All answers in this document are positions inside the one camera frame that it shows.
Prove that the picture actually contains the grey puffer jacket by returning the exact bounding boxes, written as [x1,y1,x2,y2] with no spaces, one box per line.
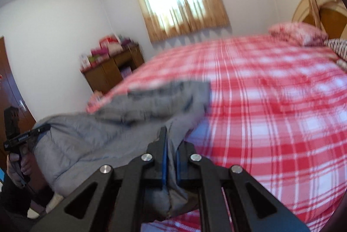
[31,81,212,223]

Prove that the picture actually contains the person's left hand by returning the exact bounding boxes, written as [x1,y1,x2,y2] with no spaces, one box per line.
[7,151,37,187]

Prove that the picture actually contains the red cardboard box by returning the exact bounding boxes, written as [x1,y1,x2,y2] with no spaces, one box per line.
[100,35,120,51]

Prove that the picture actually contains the pile of clothes on desk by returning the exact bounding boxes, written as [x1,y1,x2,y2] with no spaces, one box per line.
[89,36,139,62]

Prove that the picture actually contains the stacked pink purple boxes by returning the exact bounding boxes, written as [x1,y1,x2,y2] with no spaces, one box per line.
[121,67,134,80]

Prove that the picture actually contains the black white striped pillow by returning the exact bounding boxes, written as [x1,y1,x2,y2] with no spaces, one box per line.
[324,38,347,62]

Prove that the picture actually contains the pink floral pillow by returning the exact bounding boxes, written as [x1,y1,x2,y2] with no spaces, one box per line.
[268,22,329,47]

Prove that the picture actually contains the brown wooden door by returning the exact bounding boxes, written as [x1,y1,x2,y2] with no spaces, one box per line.
[0,36,37,137]

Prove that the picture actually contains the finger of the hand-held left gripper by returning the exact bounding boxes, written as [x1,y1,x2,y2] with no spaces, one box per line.
[28,124,52,138]

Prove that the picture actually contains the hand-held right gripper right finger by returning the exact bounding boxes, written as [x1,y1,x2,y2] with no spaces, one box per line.
[176,141,311,232]

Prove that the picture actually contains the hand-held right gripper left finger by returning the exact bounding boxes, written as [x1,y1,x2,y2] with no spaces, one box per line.
[30,126,169,232]

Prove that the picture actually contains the wooden bed headboard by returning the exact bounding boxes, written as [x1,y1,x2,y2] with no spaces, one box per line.
[292,0,347,40]

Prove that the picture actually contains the brown wooden desk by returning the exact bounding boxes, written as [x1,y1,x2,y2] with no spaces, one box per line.
[81,44,145,94]

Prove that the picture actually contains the bed with red plaid sheet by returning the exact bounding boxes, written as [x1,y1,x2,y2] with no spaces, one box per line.
[85,33,347,232]

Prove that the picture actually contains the white printed card box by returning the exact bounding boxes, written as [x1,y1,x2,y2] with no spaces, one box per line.
[79,54,92,72]

